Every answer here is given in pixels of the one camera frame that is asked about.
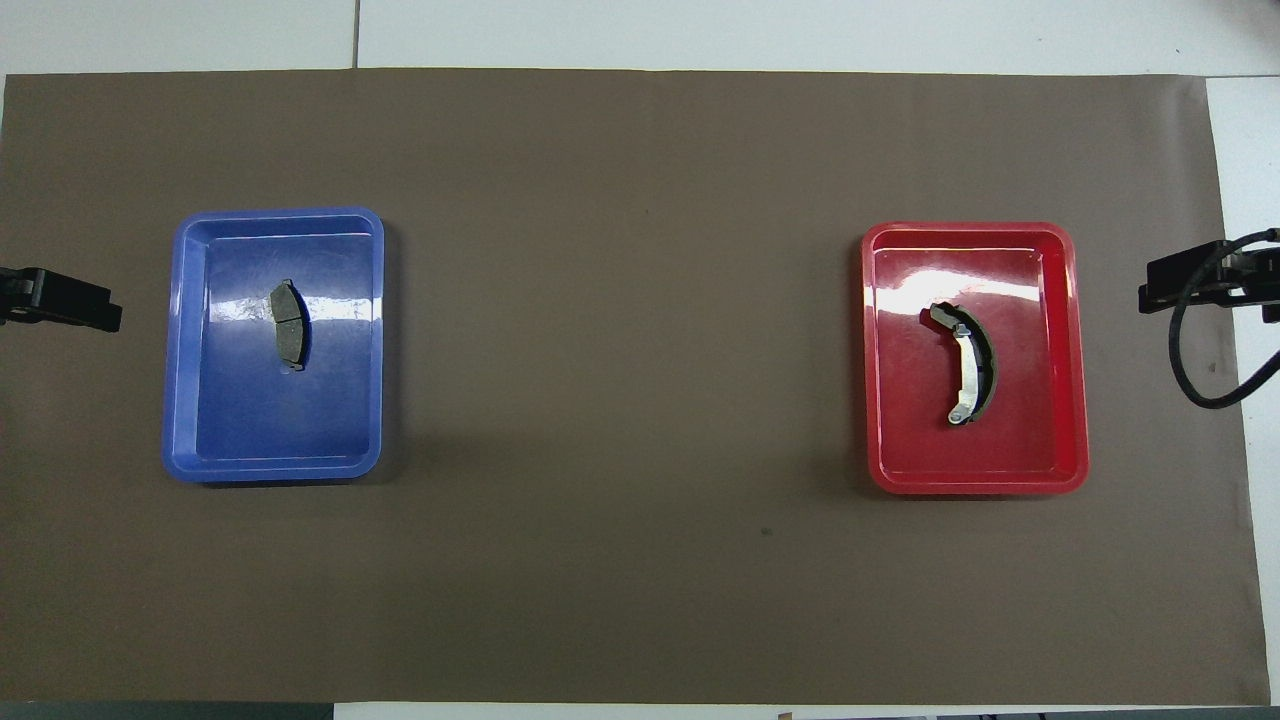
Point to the dark brake pad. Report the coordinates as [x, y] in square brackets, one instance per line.
[289, 330]

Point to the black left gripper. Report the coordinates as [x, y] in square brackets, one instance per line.
[14, 310]

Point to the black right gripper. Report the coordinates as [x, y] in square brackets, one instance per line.
[1268, 285]

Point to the red plastic tray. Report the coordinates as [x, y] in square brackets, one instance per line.
[1030, 440]

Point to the curved brake shoe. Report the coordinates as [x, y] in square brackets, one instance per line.
[967, 360]

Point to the brown table mat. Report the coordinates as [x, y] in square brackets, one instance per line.
[620, 300]

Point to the blue plastic tray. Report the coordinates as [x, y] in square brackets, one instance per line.
[250, 420]

